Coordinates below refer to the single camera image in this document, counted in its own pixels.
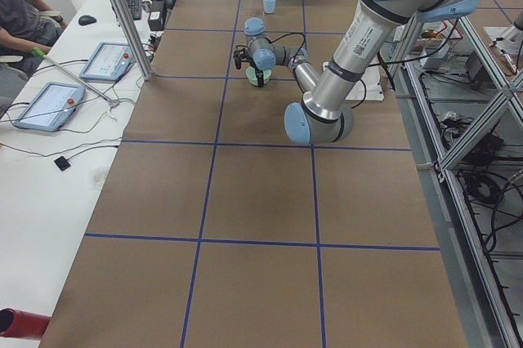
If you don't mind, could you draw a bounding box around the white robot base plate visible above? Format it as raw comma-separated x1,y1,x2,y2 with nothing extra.
346,67,384,103

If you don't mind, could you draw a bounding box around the blue teach pendant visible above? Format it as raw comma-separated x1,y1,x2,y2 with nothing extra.
79,42,134,82
13,82,86,132

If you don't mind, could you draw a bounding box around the black computer mouse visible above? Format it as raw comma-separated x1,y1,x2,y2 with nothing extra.
78,15,97,26

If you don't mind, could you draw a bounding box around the black power adapter box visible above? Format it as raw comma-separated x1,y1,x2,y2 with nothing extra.
148,0,167,32

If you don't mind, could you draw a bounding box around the metal rod green handle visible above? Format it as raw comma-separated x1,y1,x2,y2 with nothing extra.
32,47,119,108

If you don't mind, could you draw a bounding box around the seated person grey shirt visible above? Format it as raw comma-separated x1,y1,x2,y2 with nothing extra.
1,0,68,76

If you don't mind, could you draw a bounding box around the near blue teach pendant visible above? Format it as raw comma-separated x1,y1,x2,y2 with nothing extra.
13,82,86,132

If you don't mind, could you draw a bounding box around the light blue plastic cup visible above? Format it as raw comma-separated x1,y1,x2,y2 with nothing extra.
262,0,277,14

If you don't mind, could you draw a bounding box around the red cylinder object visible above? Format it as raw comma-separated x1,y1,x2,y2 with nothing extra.
1,308,51,340

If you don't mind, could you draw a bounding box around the small black square pad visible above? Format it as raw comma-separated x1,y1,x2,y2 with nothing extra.
53,156,71,172

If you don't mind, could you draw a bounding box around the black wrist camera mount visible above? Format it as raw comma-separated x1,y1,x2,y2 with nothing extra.
233,46,251,69

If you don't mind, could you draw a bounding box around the aluminium side frame rail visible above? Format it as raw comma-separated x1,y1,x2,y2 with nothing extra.
396,9,522,347

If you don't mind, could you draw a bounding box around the black braided left cable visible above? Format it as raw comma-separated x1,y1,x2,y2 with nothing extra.
267,31,308,55

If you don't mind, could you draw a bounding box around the aluminium frame post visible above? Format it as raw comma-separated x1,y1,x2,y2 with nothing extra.
110,0,153,81

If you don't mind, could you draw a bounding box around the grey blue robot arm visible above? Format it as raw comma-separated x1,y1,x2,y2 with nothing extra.
234,0,480,145

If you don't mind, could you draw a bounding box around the far blue teach pendant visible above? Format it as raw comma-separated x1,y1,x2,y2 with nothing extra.
79,42,134,82

